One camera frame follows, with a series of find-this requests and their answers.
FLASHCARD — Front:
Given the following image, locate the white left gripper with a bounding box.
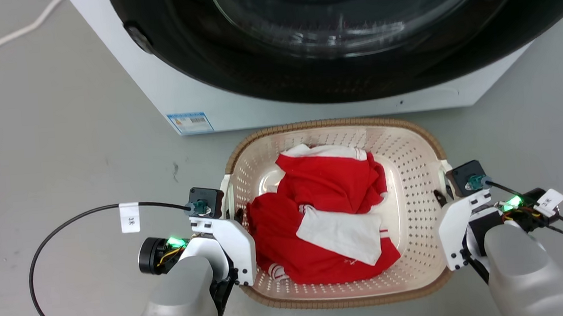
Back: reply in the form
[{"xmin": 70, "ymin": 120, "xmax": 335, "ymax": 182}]
[{"xmin": 189, "ymin": 207, "xmax": 259, "ymax": 291}]

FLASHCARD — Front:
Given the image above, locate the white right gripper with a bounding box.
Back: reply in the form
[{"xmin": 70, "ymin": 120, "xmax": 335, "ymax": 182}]
[{"xmin": 433, "ymin": 185, "xmax": 499, "ymax": 272}]

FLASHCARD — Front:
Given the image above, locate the beige perforated laundry basket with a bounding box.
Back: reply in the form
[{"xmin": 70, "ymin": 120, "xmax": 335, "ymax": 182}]
[{"xmin": 215, "ymin": 110, "xmax": 463, "ymax": 316}]

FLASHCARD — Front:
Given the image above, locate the red and white garment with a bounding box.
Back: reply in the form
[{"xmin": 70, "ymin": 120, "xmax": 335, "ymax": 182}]
[{"xmin": 241, "ymin": 137, "xmax": 403, "ymax": 291}]

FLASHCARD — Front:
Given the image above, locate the blue energy label sticker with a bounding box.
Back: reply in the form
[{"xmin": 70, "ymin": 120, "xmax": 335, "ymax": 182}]
[{"xmin": 167, "ymin": 110, "xmax": 215, "ymax": 137}]

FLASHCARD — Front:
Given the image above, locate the white washing machine body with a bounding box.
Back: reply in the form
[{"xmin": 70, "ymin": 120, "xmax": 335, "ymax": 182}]
[{"xmin": 66, "ymin": 0, "xmax": 563, "ymax": 144}]

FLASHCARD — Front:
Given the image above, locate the black round washer door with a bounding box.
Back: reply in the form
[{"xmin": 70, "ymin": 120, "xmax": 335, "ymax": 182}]
[{"xmin": 107, "ymin": 0, "xmax": 563, "ymax": 121}]

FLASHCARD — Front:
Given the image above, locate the white left cable tag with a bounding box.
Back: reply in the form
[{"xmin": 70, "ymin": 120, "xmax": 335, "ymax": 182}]
[{"xmin": 118, "ymin": 202, "xmax": 142, "ymax": 234}]

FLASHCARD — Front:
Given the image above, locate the white cable tag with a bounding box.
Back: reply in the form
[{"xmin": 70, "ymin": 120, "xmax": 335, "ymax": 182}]
[
  {"xmin": 534, "ymin": 187, "xmax": 563, "ymax": 218},
  {"xmin": 118, "ymin": 202, "xmax": 142, "ymax": 234}
]

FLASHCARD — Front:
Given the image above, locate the white right cable tag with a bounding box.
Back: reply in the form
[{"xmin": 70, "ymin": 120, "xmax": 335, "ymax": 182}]
[{"xmin": 534, "ymin": 187, "xmax": 563, "ymax": 218}]

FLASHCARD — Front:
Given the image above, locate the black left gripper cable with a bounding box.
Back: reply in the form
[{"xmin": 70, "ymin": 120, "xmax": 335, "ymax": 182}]
[{"xmin": 24, "ymin": 198, "xmax": 200, "ymax": 316}]

